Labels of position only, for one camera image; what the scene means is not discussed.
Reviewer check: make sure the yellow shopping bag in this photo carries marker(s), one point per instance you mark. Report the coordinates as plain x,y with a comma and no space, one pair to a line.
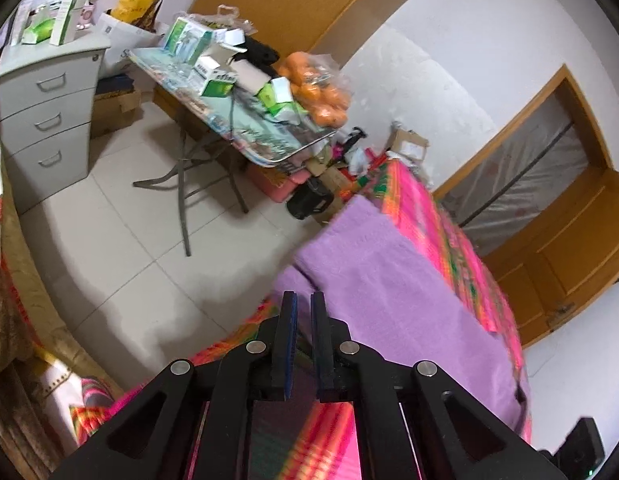
132,10

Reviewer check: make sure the white paper bag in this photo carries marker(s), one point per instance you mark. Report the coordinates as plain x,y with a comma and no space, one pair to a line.
124,40

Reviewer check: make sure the wooden door frame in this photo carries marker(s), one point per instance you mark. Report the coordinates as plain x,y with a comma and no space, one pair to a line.
588,135

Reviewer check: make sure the green packet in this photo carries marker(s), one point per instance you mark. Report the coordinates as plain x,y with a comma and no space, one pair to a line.
39,30

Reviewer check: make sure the pink plaid bedsheet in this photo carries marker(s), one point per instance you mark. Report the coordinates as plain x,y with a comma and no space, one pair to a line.
439,220

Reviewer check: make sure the beige box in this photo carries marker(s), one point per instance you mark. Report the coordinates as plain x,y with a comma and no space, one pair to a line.
249,75

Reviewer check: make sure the floral patterned quilt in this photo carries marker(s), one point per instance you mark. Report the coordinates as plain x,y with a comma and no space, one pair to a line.
19,310

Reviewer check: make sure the black floor bag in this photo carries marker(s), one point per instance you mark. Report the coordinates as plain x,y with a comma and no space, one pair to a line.
309,202

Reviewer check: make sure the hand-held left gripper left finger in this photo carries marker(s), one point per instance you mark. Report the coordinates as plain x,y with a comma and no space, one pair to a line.
290,350

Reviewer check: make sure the clear plastic bag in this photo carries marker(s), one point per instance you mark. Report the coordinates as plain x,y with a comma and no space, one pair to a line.
224,20

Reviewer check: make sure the large green and white box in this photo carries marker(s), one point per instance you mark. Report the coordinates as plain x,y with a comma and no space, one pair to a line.
187,40

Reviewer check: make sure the pink and white box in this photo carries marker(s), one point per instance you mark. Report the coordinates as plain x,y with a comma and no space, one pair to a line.
87,12

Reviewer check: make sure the grey filing cabinet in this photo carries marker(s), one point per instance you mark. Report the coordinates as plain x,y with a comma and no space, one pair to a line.
44,110

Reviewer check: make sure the small green and white box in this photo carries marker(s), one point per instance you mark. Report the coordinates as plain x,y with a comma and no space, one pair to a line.
217,85

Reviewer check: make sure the cardboard box with label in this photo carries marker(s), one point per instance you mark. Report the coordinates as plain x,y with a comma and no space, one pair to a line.
409,145

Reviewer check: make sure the metal door lock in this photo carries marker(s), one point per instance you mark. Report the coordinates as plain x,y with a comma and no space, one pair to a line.
562,315

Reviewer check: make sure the tall green and white box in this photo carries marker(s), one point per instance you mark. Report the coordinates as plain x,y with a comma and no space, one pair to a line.
64,20

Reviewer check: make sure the open cardboard box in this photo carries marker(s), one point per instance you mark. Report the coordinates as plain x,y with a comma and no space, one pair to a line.
112,107

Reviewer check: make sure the pink plastic container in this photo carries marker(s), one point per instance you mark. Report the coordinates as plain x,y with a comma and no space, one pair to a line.
279,187

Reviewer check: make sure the green carton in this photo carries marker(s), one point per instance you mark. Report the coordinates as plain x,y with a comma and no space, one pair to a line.
277,97

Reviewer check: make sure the folding table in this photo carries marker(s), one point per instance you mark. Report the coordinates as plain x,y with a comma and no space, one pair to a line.
254,135

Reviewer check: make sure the clear bag of oranges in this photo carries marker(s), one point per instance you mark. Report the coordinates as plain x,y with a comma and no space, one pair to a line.
314,95

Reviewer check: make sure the wooden door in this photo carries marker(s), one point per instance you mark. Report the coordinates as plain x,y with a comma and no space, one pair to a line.
564,260

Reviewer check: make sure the grey plastic package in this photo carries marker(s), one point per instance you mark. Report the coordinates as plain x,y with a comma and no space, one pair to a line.
364,162

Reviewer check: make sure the purple fleece garment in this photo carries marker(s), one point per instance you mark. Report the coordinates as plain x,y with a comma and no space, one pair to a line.
389,300

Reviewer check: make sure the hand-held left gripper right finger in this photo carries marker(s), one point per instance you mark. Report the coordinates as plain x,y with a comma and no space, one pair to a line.
317,355

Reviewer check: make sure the grey plastic door curtain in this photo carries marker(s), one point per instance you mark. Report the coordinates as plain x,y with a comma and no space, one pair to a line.
519,185

